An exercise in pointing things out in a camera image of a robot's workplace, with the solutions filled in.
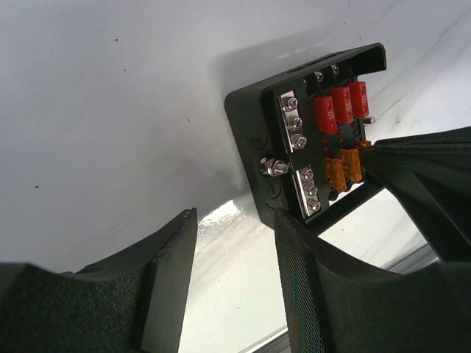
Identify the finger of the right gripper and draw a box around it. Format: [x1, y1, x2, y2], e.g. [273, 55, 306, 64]
[361, 127, 470, 262]

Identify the black fuse box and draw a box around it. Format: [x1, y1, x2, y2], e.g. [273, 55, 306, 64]
[224, 43, 386, 234]

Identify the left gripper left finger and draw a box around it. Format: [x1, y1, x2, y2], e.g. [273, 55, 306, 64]
[1, 209, 197, 352]

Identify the red fuse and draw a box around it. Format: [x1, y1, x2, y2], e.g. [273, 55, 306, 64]
[314, 96, 337, 135]
[347, 81, 369, 118]
[330, 86, 353, 124]

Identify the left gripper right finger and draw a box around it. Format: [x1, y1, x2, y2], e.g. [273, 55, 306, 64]
[275, 210, 470, 352]

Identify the orange fuse pair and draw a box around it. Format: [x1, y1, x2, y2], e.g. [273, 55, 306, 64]
[325, 158, 347, 192]
[340, 149, 363, 182]

